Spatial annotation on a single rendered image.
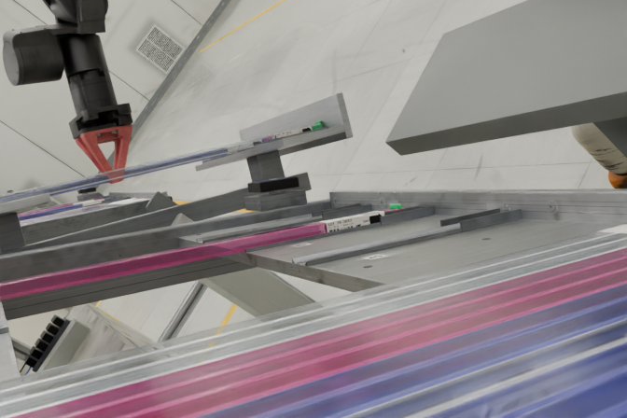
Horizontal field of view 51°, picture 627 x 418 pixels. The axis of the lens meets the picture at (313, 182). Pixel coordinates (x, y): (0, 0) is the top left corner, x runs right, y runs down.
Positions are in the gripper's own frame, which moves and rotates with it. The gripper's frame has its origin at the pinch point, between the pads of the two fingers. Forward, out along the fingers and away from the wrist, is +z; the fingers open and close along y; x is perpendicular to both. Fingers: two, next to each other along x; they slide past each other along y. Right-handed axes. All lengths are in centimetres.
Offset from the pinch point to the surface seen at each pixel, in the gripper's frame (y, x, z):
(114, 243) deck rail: 24.3, -8.0, 7.5
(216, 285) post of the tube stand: 2.3, 9.6, 18.8
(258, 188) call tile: 24.5, 9.4, 5.8
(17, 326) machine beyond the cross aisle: -411, 14, 72
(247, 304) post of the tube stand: 2.3, 13.5, 23.1
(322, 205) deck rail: 25.7, 16.4, 9.8
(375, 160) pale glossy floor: -109, 123, 13
